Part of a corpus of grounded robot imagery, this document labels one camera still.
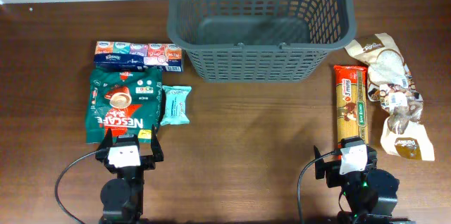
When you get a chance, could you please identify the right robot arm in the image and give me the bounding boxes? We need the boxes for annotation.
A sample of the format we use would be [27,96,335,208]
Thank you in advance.
[314,137,400,224]

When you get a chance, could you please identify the green Nescafe coffee bag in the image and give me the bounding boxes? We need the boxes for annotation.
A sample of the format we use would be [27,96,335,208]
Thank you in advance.
[85,68,163,144]

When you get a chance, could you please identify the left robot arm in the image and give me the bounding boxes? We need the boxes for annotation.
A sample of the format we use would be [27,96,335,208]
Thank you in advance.
[95,126,164,224]

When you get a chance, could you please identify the San Remo spaghetti pack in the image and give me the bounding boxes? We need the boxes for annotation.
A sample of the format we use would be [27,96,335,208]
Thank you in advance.
[333,66,369,144]

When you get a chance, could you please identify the Kleenex tissue multipack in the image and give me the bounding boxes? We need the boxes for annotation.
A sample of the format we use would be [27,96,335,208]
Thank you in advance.
[94,41,183,73]

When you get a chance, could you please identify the dried mushroom bag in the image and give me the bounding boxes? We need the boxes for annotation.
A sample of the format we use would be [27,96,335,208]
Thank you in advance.
[368,71,424,135]

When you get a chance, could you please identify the teal wet wipes pack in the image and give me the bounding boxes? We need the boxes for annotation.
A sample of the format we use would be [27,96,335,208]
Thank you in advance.
[161,85,192,125]

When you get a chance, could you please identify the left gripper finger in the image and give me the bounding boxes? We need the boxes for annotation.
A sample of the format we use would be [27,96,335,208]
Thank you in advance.
[151,125,164,163]
[95,129,113,163]

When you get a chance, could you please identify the beige rice bag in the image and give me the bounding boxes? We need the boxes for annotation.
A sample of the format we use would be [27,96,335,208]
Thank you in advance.
[345,33,435,161]

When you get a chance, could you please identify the grey plastic basket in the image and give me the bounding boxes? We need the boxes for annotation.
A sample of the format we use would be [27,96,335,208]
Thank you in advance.
[167,0,357,82]

